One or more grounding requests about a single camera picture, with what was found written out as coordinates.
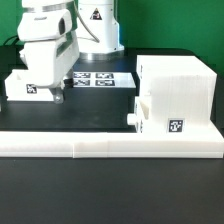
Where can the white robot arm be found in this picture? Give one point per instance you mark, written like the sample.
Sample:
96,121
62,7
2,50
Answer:
56,33

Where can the white marker tag plate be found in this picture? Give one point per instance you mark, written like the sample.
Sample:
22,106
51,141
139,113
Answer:
103,80

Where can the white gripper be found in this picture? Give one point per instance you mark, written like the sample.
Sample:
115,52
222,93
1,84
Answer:
48,62

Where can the white L-shaped fixture wall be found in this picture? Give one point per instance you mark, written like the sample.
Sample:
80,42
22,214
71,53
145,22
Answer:
151,141

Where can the white front drawer box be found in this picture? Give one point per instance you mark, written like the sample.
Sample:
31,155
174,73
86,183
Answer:
139,118

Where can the white drawer box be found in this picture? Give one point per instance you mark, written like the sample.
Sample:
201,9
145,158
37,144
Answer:
139,118
20,87

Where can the white drawer cabinet housing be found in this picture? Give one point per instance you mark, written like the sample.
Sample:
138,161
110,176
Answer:
176,93

